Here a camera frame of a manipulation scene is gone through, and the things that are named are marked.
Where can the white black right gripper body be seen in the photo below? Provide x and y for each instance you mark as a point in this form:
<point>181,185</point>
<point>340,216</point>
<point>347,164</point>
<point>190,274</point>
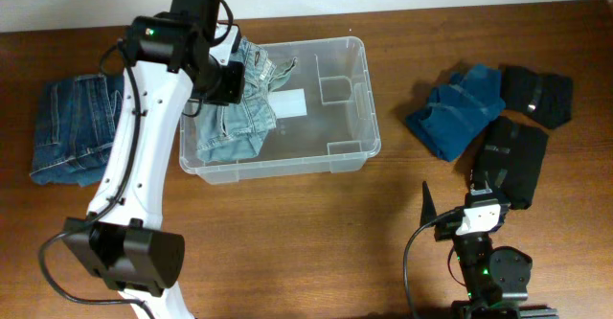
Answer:
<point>500,219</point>

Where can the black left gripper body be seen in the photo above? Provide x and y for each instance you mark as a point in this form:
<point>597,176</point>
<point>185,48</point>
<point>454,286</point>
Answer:
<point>229,85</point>

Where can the light blue jeans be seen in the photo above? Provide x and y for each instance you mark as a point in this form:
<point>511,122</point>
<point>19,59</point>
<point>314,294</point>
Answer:
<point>238,131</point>

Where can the blue garment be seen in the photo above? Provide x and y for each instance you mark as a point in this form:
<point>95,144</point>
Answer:
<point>457,111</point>

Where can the dark blue jeans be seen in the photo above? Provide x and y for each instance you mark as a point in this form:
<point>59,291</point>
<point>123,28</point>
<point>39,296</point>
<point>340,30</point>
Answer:
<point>75,125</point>

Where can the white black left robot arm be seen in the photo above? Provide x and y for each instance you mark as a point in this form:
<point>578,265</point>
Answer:
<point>176,57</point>

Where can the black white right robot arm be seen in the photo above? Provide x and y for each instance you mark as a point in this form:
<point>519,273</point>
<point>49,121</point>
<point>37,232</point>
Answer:
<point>495,278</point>

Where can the black folded garment lower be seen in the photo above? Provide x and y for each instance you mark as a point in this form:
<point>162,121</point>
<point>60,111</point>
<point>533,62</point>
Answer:
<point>510,160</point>

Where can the black folded garment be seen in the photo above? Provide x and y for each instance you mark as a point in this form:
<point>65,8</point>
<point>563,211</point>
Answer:
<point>543,97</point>
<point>510,160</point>

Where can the black folded garment upper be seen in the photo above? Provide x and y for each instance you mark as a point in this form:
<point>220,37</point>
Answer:
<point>543,97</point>

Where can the clear plastic storage bin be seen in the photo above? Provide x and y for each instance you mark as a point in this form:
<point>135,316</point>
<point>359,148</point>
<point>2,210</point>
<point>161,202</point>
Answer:
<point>338,134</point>

